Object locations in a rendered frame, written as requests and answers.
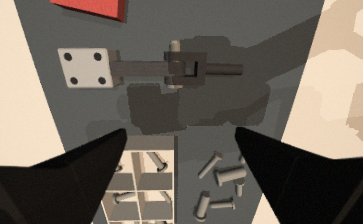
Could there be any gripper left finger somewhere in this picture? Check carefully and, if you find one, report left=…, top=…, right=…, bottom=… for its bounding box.
left=0, top=128, right=127, bottom=224

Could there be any red rectangular block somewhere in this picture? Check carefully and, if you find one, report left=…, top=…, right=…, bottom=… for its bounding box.
left=50, top=0, right=125, bottom=22

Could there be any beige block with dark holes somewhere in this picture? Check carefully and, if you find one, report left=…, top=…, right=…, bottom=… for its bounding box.
left=58, top=48, right=120, bottom=88

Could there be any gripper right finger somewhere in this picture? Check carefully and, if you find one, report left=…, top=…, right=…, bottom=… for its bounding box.
left=235, top=127, right=363, bottom=224

